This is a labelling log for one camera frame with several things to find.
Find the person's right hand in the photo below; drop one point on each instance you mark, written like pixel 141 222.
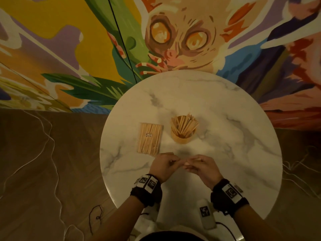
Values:
pixel 205 171

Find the person's left hand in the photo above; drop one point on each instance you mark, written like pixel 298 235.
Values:
pixel 160 167

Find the person's left fingers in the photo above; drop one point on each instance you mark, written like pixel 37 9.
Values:
pixel 173 160

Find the person's right fingers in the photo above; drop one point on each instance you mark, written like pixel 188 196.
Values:
pixel 191 165

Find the thin wooden stick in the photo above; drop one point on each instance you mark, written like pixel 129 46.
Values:
pixel 198 159

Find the person's left forearm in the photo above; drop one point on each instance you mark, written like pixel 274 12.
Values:
pixel 120 220

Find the person's right forearm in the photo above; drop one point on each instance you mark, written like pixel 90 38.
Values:
pixel 255 227

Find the round wooden cup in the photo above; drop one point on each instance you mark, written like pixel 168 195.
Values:
pixel 181 140

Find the clear packet of wooden sticks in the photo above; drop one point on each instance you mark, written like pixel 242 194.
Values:
pixel 150 139

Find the bunch of wooden sticks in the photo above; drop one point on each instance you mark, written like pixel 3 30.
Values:
pixel 184 125

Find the black left wristband with markers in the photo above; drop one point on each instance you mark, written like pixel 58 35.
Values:
pixel 147 189

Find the black wristband with markers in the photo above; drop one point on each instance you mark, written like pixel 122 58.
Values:
pixel 228 197
pixel 147 189

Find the black right wristband with markers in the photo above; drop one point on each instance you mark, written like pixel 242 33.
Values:
pixel 228 197

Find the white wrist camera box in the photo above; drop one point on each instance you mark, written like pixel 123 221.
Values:
pixel 206 213
pixel 150 218

